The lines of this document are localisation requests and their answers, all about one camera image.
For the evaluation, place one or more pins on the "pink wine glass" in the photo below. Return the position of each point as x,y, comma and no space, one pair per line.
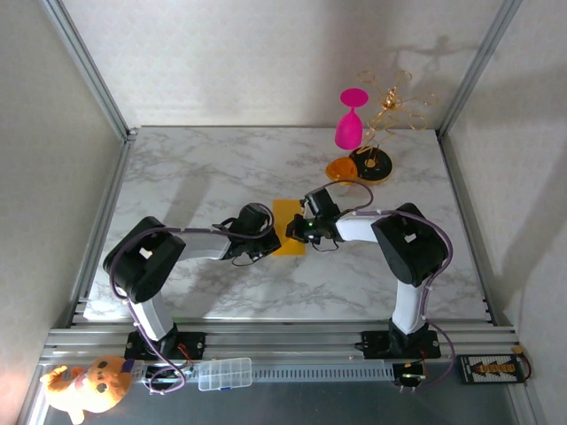
347,130

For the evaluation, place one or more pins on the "aluminium frame post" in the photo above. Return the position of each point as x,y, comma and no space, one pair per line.
88,66
480,66

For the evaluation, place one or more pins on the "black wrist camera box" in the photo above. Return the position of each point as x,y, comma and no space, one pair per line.
322,203
254,219

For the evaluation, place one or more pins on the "black charger board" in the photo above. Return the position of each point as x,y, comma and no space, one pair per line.
487,368

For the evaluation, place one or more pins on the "aluminium table edge rail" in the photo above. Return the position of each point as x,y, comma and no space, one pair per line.
467,230
99,230

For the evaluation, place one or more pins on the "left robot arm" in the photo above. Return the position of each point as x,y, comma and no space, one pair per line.
142,261

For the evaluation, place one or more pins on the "small black controller board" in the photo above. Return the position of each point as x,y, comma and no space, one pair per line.
409,376

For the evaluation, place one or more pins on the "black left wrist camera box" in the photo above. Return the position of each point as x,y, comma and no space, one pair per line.
254,219

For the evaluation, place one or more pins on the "orange plush toy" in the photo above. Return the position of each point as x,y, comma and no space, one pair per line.
102,380

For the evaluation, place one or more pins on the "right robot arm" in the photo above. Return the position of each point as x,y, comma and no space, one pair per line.
412,248

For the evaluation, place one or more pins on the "clear plastic organizer box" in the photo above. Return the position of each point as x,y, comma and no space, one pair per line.
225,374

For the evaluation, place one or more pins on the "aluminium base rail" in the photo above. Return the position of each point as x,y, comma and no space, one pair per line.
283,341

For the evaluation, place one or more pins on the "orange wine glass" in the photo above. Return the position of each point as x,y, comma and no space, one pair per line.
339,168

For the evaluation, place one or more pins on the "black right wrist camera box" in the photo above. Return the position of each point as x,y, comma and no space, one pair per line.
322,203

